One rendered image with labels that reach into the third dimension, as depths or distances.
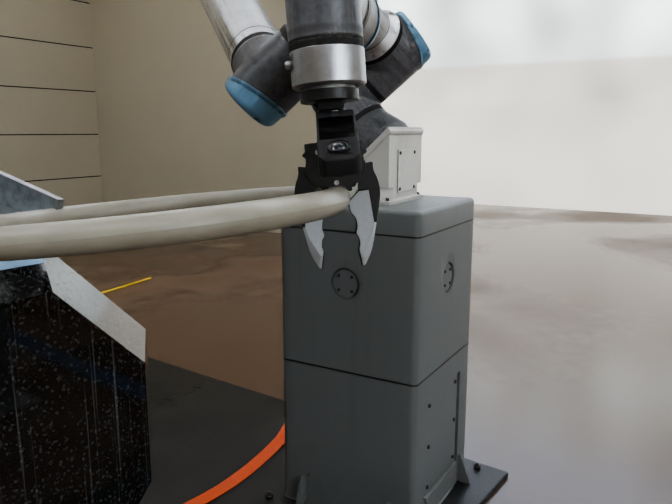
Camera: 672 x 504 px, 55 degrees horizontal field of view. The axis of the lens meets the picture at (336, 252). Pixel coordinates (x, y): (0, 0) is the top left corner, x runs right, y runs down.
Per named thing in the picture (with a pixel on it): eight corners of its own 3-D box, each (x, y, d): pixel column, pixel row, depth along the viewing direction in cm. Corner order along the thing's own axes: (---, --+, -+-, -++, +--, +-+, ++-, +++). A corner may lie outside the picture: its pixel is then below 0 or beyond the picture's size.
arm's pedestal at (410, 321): (345, 433, 224) (346, 188, 208) (485, 471, 199) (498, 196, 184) (258, 503, 182) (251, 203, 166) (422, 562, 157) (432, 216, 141)
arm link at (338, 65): (367, 41, 73) (281, 47, 72) (370, 85, 73) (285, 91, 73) (361, 55, 82) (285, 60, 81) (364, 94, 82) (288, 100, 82)
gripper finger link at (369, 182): (386, 217, 79) (368, 147, 78) (388, 218, 77) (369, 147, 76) (349, 228, 79) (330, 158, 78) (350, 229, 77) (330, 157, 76)
